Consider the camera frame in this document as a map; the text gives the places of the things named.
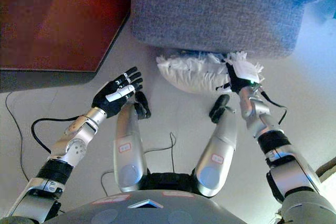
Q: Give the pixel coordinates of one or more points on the grey robot torso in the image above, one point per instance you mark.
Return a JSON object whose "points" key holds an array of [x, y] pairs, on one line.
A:
{"points": [[147, 212]]}

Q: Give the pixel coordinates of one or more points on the silver left robot leg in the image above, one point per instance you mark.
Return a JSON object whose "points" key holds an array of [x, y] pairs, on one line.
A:
{"points": [[128, 150]]}

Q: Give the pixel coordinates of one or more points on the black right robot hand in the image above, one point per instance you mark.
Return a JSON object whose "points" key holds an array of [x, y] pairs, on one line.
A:
{"points": [[236, 81]]}

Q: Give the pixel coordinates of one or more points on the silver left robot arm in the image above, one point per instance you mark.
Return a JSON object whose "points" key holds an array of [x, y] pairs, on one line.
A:
{"points": [[65, 145]]}

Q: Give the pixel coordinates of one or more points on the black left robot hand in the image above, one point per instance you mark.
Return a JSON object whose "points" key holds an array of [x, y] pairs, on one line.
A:
{"points": [[110, 98]]}

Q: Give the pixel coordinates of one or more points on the silver robot leg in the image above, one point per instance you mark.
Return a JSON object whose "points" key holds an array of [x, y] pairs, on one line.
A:
{"points": [[218, 153], [128, 150]]}

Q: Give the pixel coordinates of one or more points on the grey fabric armchair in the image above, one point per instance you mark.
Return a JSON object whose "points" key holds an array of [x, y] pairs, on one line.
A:
{"points": [[215, 11]]}

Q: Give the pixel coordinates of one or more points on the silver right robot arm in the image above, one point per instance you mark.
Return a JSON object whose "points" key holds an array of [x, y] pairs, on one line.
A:
{"points": [[278, 155]]}

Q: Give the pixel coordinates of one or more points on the red-brown wooden table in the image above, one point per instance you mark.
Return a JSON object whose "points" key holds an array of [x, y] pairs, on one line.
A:
{"points": [[57, 24]]}

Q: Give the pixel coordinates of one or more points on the white fringed pillow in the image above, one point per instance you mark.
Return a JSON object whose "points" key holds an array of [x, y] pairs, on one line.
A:
{"points": [[194, 74]]}

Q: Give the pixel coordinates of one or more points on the silver right robot leg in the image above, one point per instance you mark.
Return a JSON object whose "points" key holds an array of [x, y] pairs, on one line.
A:
{"points": [[218, 153]]}

